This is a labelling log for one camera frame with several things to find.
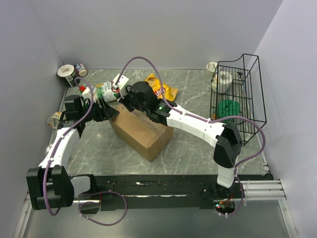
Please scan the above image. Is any brown cardboard box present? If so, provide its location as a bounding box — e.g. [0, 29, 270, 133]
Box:
[109, 105, 174, 162]

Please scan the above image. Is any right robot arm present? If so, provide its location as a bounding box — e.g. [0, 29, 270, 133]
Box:
[119, 81, 242, 198]

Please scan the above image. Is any dark cup white lid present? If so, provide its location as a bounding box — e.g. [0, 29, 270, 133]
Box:
[57, 64, 77, 88]

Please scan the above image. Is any blue white can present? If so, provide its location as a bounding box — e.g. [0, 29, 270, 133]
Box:
[74, 62, 87, 77]

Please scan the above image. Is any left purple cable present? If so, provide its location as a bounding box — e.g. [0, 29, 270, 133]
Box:
[42, 76, 95, 216]

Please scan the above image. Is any orange white cup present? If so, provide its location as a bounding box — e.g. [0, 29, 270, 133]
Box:
[47, 112, 61, 129]

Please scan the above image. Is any green object in basket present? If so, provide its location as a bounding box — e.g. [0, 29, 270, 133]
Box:
[212, 99, 240, 119]

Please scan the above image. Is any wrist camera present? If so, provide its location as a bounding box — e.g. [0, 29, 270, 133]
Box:
[79, 85, 97, 101]
[111, 74, 129, 98]

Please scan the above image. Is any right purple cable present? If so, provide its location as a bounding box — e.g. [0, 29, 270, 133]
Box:
[114, 56, 267, 216]

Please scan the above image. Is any white cup in basket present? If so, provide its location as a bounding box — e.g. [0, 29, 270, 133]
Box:
[211, 71, 232, 94]

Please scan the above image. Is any black wire basket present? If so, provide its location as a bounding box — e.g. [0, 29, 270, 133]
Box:
[207, 54, 267, 146]

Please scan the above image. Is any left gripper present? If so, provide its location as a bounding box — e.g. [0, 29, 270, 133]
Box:
[79, 97, 119, 122]

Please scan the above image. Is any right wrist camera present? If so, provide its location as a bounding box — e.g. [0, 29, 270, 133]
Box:
[111, 74, 129, 98]

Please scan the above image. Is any green Chuba chips bag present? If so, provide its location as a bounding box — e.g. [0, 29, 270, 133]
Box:
[91, 81, 120, 103]

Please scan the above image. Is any yellow Lays chips bag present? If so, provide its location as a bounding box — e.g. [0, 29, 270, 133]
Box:
[145, 73, 178, 102]

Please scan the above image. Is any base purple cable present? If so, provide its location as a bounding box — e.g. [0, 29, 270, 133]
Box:
[78, 190, 128, 227]

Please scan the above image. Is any white cup behind basket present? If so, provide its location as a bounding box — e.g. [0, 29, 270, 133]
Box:
[206, 61, 218, 73]

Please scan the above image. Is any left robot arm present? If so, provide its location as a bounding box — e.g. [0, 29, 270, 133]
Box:
[26, 95, 119, 212]

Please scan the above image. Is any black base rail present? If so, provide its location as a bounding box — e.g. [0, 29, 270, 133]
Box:
[68, 174, 273, 212]

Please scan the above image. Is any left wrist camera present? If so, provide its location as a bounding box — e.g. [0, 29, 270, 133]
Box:
[79, 85, 97, 101]

